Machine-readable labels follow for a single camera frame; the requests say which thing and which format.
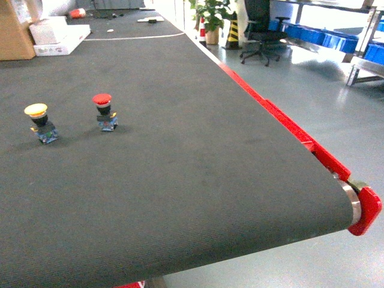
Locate red white traffic cone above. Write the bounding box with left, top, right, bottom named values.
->
left=199, top=17, right=206, bottom=47

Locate yellow black striped post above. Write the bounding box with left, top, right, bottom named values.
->
left=224, top=12, right=240, bottom=50

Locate yellow push button switch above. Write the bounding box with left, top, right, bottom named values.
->
left=24, top=103, right=59, bottom=145

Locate red conveyor side rail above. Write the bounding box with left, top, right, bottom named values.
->
left=218, top=63, right=383, bottom=236

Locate black office chair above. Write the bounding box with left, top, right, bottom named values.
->
left=240, top=0, right=290, bottom=67

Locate large cardboard box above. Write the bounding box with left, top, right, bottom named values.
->
left=1, top=1, right=36, bottom=61

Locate potted green plant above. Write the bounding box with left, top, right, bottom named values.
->
left=189, top=0, right=236, bottom=45

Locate white flat carton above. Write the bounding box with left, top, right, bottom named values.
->
left=29, top=16, right=91, bottom=56

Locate red push button switch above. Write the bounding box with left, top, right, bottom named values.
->
left=92, top=93, right=118, bottom=131

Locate steel flow rack shelf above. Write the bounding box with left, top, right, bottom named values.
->
left=271, top=1, right=383, bottom=86

